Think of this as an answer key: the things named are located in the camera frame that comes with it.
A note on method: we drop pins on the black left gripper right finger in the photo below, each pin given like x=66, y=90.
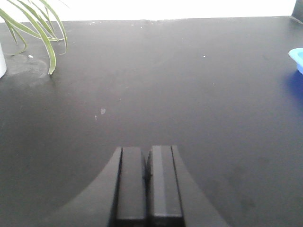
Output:
x=174, y=198

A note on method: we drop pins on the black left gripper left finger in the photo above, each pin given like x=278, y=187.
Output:
x=115, y=198

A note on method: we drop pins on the blue plastic tray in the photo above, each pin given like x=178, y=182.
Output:
x=297, y=55

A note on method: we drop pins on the white plant pot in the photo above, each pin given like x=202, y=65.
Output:
x=3, y=66

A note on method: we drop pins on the green spider plant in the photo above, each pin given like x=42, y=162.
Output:
x=46, y=26

